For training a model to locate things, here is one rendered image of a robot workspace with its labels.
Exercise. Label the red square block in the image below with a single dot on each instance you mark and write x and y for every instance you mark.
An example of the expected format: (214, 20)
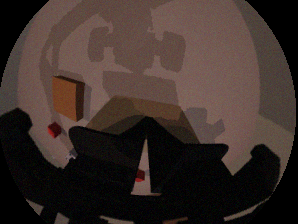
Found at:
(54, 130)
(140, 176)

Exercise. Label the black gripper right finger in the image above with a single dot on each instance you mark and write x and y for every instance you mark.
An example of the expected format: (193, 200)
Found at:
(167, 154)

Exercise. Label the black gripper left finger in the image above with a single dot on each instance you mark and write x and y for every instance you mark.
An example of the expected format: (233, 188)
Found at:
(125, 149)

